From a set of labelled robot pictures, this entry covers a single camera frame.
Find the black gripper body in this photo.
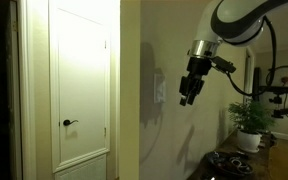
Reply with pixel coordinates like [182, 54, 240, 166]
[187, 57, 212, 82]

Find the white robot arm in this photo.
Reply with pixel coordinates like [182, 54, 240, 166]
[179, 0, 288, 106]

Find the green potted plant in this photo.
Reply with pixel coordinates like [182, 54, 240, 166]
[228, 100, 275, 134]

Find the white plant pot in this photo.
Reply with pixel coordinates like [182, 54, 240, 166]
[237, 130, 261, 153]

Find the dark round tray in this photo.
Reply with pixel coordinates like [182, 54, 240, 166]
[206, 151, 253, 177]

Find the white panel door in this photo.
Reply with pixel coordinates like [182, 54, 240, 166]
[49, 0, 110, 180]

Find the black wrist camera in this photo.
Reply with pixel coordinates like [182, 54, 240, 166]
[212, 56, 236, 73]

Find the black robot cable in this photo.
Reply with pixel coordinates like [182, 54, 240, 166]
[225, 15, 278, 98]

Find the black camera stand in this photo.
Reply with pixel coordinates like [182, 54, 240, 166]
[253, 65, 288, 118]

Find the dark lever door handle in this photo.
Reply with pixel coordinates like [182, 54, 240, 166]
[63, 119, 79, 126]

